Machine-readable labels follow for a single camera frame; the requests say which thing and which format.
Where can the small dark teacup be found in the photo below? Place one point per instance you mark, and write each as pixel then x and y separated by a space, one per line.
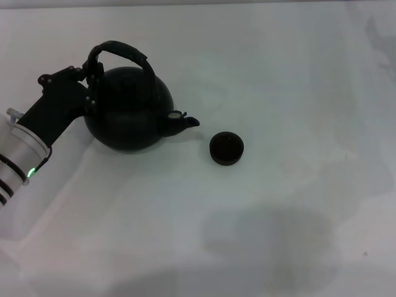
pixel 226 149

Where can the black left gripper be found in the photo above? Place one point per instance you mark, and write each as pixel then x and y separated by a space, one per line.
pixel 52 108

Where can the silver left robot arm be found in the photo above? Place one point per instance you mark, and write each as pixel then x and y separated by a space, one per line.
pixel 18 154

